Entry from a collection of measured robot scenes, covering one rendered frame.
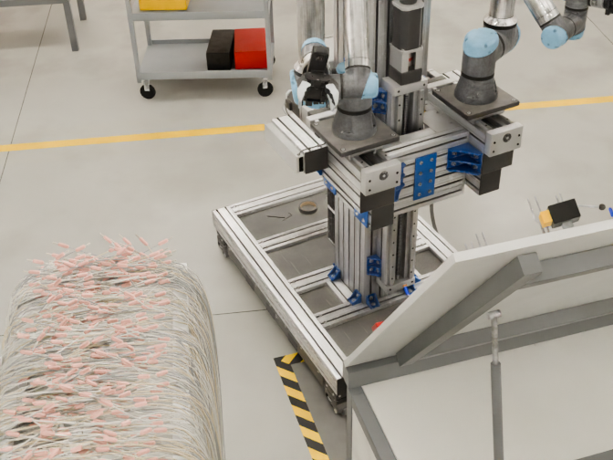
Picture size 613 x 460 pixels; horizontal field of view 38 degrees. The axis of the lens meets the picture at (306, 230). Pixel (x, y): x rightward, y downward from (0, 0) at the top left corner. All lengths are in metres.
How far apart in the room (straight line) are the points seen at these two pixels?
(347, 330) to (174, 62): 2.78
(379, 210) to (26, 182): 2.62
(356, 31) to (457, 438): 1.18
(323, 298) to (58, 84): 3.00
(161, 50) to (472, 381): 3.95
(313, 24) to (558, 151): 2.73
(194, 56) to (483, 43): 3.12
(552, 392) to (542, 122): 3.10
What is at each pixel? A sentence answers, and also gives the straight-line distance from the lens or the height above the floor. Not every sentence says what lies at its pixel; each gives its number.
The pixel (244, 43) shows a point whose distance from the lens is 5.73.
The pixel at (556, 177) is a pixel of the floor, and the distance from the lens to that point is 5.01.
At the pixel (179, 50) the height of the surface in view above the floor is 0.17.
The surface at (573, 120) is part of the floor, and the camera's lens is 5.58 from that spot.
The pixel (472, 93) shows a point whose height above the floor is 1.20.
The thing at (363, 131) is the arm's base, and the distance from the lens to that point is 2.93.
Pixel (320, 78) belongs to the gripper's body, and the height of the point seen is 1.59.
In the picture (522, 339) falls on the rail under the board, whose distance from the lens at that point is 2.71.
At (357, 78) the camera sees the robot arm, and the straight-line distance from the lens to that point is 2.59.
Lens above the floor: 2.66
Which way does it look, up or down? 36 degrees down
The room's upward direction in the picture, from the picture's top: 2 degrees counter-clockwise
